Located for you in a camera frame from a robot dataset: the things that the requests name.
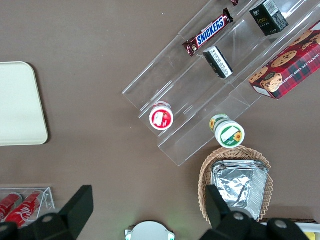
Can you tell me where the small light wicker basket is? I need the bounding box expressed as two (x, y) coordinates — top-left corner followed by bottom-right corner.
(198, 146), (275, 223)

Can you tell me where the small black carton box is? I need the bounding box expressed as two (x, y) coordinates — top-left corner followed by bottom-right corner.
(249, 0), (290, 37)
(202, 45), (234, 80)

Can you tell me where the red lid yogurt cup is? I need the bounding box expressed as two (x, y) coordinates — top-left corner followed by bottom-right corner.
(148, 100), (175, 131)

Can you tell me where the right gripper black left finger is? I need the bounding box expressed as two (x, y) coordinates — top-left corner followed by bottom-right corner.
(0, 184), (95, 240)

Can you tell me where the red chocolate chip cookie box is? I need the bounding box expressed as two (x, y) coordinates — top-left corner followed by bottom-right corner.
(248, 20), (320, 101)

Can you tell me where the green sunflower lid cup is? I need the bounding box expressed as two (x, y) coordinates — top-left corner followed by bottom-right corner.
(208, 113), (246, 149)

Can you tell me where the cream rectangular tray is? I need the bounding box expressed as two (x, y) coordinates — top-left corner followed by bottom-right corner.
(0, 61), (49, 146)

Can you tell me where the clear acrylic bottle rack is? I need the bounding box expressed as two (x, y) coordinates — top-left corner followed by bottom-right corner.
(0, 186), (56, 227)

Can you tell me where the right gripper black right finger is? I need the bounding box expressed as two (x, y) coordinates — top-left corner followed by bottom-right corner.
(201, 184), (311, 240)

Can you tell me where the red cola bottle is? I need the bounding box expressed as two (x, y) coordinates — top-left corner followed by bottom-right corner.
(0, 192), (24, 222)
(4, 190), (45, 227)

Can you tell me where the clear acrylic stepped shelf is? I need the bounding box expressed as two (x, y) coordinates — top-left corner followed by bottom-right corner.
(121, 0), (320, 168)

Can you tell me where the silver foil tray stack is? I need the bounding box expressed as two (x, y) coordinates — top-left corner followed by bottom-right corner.
(211, 159), (270, 222)

